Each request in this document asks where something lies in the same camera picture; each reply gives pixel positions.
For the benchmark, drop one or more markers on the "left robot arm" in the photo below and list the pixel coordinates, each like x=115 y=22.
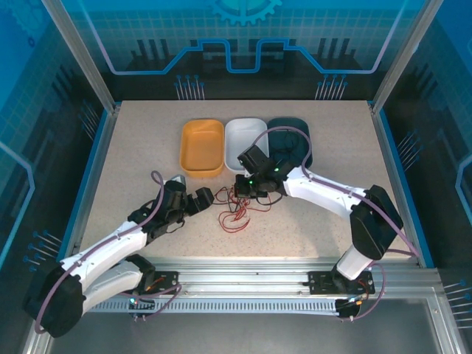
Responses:
x=110 y=243

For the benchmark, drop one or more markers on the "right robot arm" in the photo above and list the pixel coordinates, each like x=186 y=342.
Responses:
x=321 y=191

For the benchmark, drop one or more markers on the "white plastic bin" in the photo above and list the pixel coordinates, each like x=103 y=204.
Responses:
x=239 y=136

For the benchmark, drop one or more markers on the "teal plastic bin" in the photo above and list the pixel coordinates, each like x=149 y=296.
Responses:
x=295 y=120

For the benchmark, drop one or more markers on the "orange plastic bin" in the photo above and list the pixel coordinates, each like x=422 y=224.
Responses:
x=201 y=147

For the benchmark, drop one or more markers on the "small circuit board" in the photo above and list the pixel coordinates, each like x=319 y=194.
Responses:
x=352 y=300
x=137 y=303

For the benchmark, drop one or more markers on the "grey metal base sheet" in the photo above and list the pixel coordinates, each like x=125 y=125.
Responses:
x=239 y=335

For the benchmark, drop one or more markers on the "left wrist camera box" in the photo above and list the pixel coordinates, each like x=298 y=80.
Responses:
x=180 y=179

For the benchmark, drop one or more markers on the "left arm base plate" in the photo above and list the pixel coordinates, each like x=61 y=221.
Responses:
x=167 y=280

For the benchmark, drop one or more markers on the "aluminium side rail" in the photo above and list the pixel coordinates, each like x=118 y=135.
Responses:
x=399 y=184
x=95 y=184

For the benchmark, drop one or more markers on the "aluminium mounting rail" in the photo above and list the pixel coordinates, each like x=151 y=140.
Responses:
x=239 y=273

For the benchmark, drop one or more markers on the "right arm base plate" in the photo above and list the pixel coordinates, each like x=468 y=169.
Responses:
x=319 y=282

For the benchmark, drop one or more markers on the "aluminium frame post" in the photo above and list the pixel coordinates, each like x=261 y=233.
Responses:
x=82 y=55
x=403 y=55

